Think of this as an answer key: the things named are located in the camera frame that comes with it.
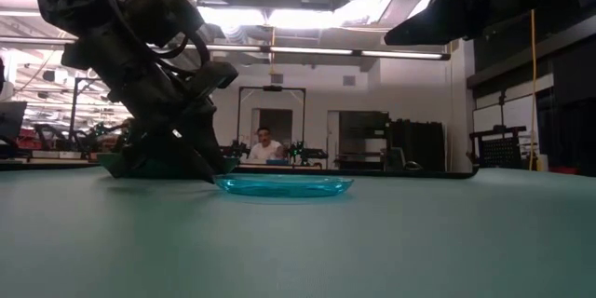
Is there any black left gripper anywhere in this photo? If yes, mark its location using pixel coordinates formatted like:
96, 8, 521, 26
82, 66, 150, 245
60, 32, 239, 184

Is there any small clear teal plastic plate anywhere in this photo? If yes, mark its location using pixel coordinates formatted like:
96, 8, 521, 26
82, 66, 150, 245
213, 173, 355, 198

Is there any person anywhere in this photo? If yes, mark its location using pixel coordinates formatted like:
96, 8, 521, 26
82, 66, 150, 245
249, 126, 288, 162

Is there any large dark green plastic plate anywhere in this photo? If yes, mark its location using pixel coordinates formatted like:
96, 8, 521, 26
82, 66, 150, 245
96, 151, 240, 180

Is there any whiteboard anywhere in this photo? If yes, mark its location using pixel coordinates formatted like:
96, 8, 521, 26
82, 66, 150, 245
472, 94, 541, 159

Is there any black curtain partition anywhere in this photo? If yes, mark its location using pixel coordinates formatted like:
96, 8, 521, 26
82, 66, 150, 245
389, 119, 447, 172

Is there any long ceiling light bar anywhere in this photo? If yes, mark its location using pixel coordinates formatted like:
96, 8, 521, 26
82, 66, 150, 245
0, 35, 452, 61

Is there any dark shelf unit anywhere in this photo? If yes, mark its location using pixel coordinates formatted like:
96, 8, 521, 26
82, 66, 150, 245
338, 110, 390, 171

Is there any black pegboard cart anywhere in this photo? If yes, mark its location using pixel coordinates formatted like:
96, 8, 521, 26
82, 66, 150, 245
467, 124, 528, 171

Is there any green table mat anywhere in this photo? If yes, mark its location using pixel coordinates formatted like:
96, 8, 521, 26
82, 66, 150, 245
0, 167, 596, 298

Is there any black background gantry frame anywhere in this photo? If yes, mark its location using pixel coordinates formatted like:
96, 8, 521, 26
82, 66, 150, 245
236, 85, 307, 155
69, 76, 102, 150

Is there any yellow hanging cable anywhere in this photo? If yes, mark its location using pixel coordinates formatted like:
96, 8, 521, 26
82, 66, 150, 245
528, 7, 538, 172

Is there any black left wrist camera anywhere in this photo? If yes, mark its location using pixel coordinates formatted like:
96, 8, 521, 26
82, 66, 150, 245
121, 0, 206, 48

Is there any black metal table frame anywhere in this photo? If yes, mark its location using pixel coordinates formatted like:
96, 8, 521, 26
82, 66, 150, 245
0, 160, 481, 181

